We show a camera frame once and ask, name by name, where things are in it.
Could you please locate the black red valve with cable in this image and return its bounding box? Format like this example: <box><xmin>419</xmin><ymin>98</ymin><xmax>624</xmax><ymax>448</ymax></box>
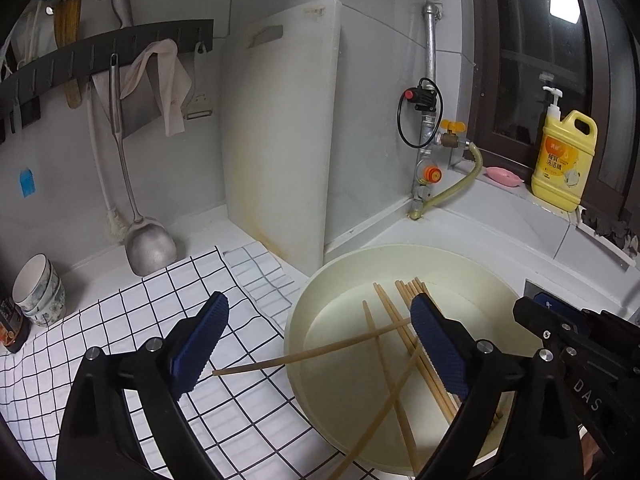
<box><xmin>397</xmin><ymin>77</ymin><xmax>443</xmax><ymax>150</ymax></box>

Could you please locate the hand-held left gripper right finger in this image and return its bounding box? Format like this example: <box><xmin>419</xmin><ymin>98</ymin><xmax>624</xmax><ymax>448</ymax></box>
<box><xmin>410</xmin><ymin>292</ymin><xmax>583</xmax><ymax>480</ymax></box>

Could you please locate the cream plastic basin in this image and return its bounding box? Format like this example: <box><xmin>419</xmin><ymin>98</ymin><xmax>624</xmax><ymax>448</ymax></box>
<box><xmin>282</xmin><ymin>244</ymin><xmax>531</xmax><ymax>477</ymax></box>

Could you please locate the white handled brush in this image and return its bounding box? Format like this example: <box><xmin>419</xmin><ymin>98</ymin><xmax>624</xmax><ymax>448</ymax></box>
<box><xmin>85</xmin><ymin>85</ymin><xmax>128</xmax><ymax>241</ymax></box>

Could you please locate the white peeler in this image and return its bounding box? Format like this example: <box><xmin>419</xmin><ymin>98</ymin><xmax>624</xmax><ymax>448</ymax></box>
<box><xmin>181</xmin><ymin>42</ymin><xmax>217</xmax><ymax>121</ymax></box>

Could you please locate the white cutting board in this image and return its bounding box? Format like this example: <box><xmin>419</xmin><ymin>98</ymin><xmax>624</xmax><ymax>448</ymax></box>
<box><xmin>220</xmin><ymin>0</ymin><xmax>343</xmax><ymax>276</ymax></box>

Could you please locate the metal water pipe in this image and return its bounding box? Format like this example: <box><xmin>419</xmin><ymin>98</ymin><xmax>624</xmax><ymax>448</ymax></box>
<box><xmin>410</xmin><ymin>2</ymin><xmax>443</xmax><ymax>221</ymax></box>

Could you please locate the olive flexible hose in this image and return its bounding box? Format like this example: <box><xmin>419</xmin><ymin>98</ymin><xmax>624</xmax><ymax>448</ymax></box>
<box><xmin>407</xmin><ymin>142</ymin><xmax>485</xmax><ymax>221</ymax></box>

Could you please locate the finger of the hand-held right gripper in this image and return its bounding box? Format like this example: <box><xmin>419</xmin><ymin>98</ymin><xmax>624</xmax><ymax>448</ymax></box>
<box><xmin>512</xmin><ymin>296</ymin><xmax>576</xmax><ymax>356</ymax></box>
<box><xmin>532</xmin><ymin>291</ymin><xmax>587</xmax><ymax>315</ymax></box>

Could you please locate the brass valve yellow handle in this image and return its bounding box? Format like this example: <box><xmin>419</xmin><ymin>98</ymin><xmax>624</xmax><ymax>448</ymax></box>
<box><xmin>434</xmin><ymin>120</ymin><xmax>473</xmax><ymax>150</ymax></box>

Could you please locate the beige hanging cloth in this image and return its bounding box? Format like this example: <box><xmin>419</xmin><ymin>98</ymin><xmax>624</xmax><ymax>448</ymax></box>
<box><xmin>118</xmin><ymin>38</ymin><xmax>193</xmax><ymax>137</ymax></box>

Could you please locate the pile of wooden chopsticks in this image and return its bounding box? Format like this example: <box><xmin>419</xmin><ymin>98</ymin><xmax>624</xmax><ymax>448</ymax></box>
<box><xmin>212</xmin><ymin>277</ymin><xmax>503</xmax><ymax>480</ymax></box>

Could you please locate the steel cleaver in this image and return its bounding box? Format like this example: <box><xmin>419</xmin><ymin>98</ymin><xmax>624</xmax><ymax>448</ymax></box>
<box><xmin>92</xmin><ymin>70</ymin><xmax>167</xmax><ymax>141</ymax></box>

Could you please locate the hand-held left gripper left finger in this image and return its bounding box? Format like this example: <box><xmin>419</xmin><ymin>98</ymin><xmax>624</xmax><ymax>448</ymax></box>
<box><xmin>56</xmin><ymin>290</ymin><xmax>231</xmax><ymax>480</ymax></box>

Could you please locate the dark window frame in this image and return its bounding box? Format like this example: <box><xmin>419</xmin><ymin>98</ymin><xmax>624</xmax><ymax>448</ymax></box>
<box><xmin>470</xmin><ymin>0</ymin><xmax>640</xmax><ymax>211</ymax></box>

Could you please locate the yellow detergent bottle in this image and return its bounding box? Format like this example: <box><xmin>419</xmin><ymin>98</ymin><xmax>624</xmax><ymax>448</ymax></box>
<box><xmin>531</xmin><ymin>85</ymin><xmax>598</xmax><ymax>213</ymax></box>

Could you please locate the person's right hand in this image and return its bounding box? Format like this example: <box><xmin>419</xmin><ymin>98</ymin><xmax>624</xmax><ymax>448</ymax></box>
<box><xmin>579</xmin><ymin>425</ymin><xmax>610</xmax><ymax>480</ymax></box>

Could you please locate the metal ladle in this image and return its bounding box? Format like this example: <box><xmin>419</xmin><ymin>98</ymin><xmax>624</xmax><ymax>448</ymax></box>
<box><xmin>109</xmin><ymin>53</ymin><xmax>178</xmax><ymax>277</ymax></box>
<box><xmin>94</xmin><ymin>0</ymin><xmax>135</xmax><ymax>28</ymax></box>

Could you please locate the pink soap dish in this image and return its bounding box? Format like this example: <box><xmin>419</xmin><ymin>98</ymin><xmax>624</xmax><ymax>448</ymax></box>
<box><xmin>486</xmin><ymin>165</ymin><xmax>523</xmax><ymax>188</ymax></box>

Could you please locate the dark grey wall rack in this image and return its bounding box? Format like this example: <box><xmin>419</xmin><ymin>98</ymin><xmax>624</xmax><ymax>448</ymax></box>
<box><xmin>0</xmin><ymin>19</ymin><xmax>215</xmax><ymax>133</ymax></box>

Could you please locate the white black checkered cloth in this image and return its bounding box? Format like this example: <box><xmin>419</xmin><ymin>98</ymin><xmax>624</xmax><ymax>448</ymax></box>
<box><xmin>0</xmin><ymin>242</ymin><xmax>416</xmax><ymax>480</ymax></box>

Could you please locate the wooden spatula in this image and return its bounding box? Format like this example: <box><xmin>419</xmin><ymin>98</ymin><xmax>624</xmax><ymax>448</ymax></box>
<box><xmin>52</xmin><ymin>0</ymin><xmax>83</xmax><ymax>110</ymax></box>

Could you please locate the dark sauce bottle red cap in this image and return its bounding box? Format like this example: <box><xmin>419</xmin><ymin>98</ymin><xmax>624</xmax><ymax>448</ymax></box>
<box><xmin>0</xmin><ymin>280</ymin><xmax>32</xmax><ymax>353</ymax></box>

